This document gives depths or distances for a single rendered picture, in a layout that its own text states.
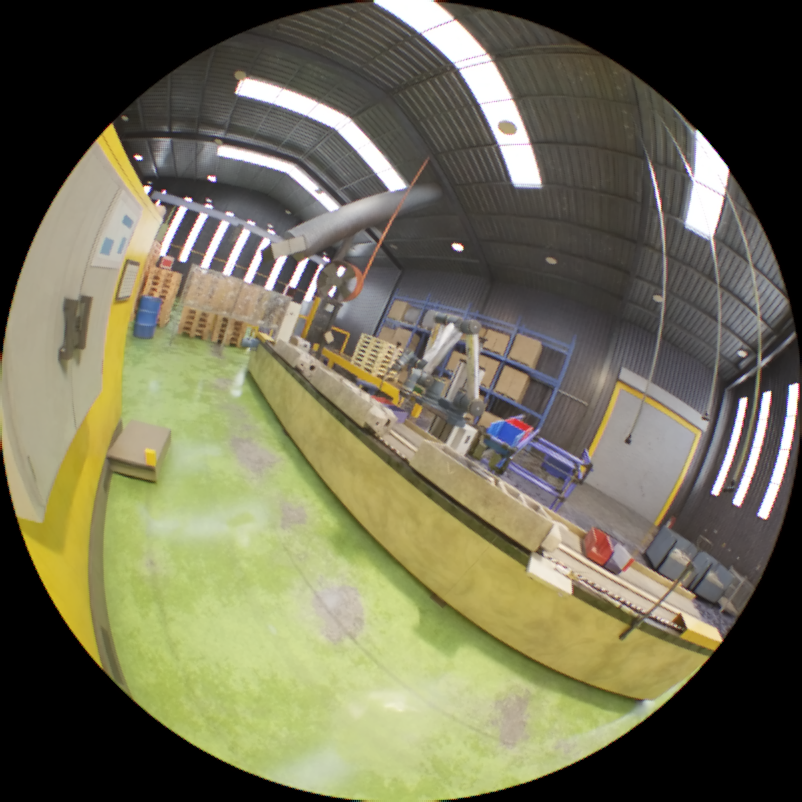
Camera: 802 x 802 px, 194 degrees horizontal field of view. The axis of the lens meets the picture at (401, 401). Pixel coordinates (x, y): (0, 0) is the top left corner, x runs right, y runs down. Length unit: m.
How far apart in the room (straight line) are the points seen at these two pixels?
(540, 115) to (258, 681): 10.17
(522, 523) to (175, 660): 1.93
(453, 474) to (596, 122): 8.81
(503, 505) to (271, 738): 1.73
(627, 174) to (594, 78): 3.04
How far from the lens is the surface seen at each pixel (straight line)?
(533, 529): 1.44
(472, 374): 2.54
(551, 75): 8.64
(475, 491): 1.44
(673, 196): 9.42
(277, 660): 1.47
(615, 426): 11.99
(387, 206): 8.91
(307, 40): 10.17
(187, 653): 1.51
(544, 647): 1.99
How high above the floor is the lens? 1.45
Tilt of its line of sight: 10 degrees down
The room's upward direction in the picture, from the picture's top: 24 degrees clockwise
